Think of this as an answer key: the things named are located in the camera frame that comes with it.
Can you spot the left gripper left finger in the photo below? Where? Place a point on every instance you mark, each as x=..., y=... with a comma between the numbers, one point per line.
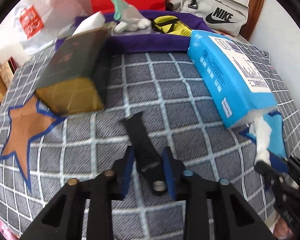
x=62, y=217

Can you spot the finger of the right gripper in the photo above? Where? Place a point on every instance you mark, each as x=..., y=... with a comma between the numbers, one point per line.
x=278, y=164
x=270, y=176

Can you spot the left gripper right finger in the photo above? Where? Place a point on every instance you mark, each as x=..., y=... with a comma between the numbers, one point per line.
x=233, y=217

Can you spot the blue tissue pack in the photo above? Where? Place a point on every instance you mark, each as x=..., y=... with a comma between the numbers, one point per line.
x=240, y=92

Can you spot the yellow mesh strap pouch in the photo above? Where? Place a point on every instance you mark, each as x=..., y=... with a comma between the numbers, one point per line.
x=170, y=25

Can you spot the person's right hand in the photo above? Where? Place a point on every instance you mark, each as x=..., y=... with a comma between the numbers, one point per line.
x=282, y=231

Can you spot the brown star patch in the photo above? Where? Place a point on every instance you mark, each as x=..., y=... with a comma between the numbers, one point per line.
x=28, y=122

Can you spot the grey checked tablecloth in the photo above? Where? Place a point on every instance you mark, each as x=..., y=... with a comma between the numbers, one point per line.
x=154, y=100

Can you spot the dark tea box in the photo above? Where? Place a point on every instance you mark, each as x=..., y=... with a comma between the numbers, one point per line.
x=76, y=78

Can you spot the brown patterned book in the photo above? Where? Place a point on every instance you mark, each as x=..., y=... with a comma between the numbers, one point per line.
x=7, y=71

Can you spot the grey Nike waist bag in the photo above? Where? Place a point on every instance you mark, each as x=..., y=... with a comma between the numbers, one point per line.
x=223, y=15

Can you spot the purple towel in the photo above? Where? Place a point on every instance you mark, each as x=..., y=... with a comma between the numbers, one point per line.
x=149, y=40

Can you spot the white foam block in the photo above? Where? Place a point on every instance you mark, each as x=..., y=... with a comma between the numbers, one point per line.
x=92, y=22

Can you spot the white Miniso plastic bag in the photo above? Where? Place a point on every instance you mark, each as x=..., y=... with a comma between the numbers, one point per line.
x=32, y=25

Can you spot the wooden door frame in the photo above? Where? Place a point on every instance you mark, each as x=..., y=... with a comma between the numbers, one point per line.
x=255, y=8

